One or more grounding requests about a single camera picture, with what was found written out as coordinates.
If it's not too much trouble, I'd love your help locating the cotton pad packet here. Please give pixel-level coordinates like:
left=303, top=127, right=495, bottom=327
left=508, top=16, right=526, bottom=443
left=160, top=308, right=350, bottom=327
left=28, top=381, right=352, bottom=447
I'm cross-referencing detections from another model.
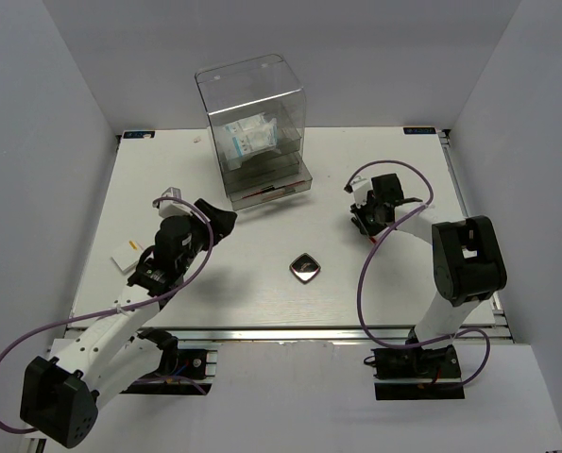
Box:
left=222, top=113, right=277, bottom=143
left=220, top=133, right=277, bottom=163

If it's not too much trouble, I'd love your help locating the black square compact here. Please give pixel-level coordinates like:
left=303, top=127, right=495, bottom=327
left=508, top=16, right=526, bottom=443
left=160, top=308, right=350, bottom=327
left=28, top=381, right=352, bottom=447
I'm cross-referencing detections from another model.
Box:
left=289, top=253, right=321, bottom=284

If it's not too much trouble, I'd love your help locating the clear acrylic drawer organizer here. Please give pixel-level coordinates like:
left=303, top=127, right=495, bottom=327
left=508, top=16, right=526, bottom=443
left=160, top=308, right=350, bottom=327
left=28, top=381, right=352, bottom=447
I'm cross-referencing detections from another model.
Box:
left=195, top=54, right=312, bottom=210

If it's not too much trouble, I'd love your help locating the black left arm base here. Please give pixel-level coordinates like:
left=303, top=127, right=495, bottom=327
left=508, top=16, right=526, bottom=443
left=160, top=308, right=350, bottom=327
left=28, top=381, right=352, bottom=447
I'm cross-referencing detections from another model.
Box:
left=123, top=327, right=218, bottom=395

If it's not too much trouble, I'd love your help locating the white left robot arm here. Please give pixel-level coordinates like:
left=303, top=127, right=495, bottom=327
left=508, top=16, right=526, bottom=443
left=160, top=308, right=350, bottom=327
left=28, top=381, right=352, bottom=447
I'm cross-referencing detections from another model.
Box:
left=20, top=195, right=237, bottom=448

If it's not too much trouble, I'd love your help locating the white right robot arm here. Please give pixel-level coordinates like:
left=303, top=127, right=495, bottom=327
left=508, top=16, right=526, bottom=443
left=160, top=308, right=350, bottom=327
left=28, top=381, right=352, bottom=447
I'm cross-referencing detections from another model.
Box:
left=345, top=174, right=507, bottom=377

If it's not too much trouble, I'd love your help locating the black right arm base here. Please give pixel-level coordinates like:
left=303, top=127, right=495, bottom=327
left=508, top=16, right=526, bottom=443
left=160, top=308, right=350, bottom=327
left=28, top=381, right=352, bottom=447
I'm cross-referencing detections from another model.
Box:
left=363, top=345, right=465, bottom=401

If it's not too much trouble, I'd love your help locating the white card with yellow mark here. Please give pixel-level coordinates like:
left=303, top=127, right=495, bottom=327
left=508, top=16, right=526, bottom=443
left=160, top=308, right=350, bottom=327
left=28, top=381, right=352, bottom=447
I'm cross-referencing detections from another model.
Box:
left=111, top=240, right=144, bottom=275

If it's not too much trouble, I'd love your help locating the blue label right corner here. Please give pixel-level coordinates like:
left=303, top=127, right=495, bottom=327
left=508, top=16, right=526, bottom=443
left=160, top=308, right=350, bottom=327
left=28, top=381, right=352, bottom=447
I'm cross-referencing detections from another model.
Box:
left=402, top=126, right=436, bottom=135

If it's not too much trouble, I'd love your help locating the blue label corner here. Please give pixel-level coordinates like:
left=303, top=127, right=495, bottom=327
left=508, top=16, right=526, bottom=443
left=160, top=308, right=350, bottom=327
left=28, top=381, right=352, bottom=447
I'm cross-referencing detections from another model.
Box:
left=122, top=130, right=155, bottom=140
left=402, top=126, right=436, bottom=135

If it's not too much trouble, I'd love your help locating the blue label left corner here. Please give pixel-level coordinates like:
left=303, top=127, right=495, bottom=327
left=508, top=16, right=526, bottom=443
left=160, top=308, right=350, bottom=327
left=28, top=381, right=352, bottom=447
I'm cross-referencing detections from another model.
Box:
left=122, top=130, right=155, bottom=140

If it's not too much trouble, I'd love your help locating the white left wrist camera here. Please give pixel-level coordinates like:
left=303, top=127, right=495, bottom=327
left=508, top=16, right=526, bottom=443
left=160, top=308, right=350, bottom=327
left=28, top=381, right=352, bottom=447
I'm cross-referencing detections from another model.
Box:
left=152, top=187, right=191, bottom=219

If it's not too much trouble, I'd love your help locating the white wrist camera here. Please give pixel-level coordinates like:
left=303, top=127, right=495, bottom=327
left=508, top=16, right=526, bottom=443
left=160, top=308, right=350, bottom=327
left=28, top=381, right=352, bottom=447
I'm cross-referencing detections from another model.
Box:
left=344, top=175, right=372, bottom=208
left=152, top=187, right=191, bottom=219

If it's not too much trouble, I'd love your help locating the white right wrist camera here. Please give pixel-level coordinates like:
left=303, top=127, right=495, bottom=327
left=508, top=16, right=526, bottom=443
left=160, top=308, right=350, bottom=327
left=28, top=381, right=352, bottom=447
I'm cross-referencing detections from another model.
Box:
left=344, top=175, right=372, bottom=208

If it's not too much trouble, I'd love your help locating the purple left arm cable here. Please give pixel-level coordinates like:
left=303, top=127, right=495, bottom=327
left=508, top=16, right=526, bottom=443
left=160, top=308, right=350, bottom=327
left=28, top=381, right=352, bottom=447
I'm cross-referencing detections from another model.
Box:
left=0, top=196, right=214, bottom=433

